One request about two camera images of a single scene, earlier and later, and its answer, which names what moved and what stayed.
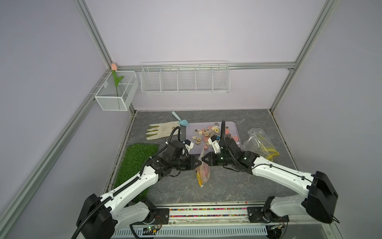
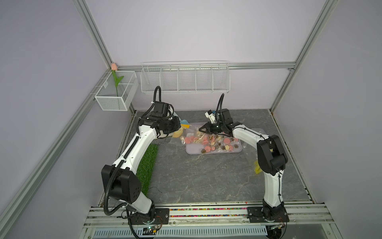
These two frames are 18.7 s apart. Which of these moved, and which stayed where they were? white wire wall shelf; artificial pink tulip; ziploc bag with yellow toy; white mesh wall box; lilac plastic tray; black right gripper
Moved: ziploc bag with yellow toy; black right gripper
Stayed: white mesh wall box; artificial pink tulip; white wire wall shelf; lilac plastic tray
